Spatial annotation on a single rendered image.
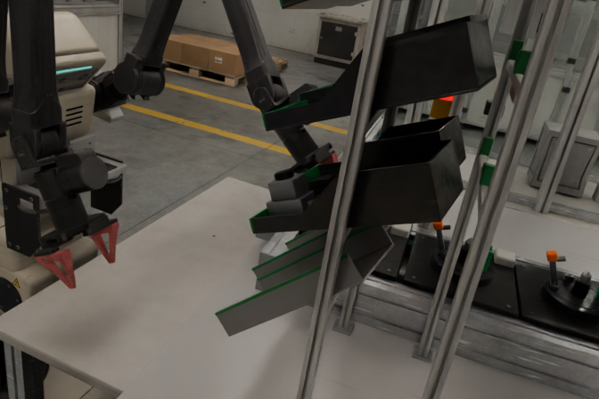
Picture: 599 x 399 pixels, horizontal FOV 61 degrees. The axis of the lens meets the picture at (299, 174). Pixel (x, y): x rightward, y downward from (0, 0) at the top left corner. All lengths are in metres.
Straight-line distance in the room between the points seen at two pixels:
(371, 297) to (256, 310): 0.38
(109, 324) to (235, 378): 0.28
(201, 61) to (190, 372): 5.95
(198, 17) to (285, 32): 1.93
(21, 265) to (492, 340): 1.06
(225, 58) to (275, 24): 3.62
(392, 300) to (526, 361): 0.28
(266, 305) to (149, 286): 0.46
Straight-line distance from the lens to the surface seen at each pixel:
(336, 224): 0.65
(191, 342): 1.06
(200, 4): 10.86
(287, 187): 0.75
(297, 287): 0.75
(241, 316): 0.84
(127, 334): 1.08
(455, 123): 0.85
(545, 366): 1.19
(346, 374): 1.05
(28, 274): 1.37
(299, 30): 9.89
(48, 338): 1.09
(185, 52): 6.88
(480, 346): 1.16
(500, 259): 1.33
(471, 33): 0.60
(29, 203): 1.20
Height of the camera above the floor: 1.56
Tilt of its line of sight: 22 degrees down
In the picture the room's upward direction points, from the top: 9 degrees clockwise
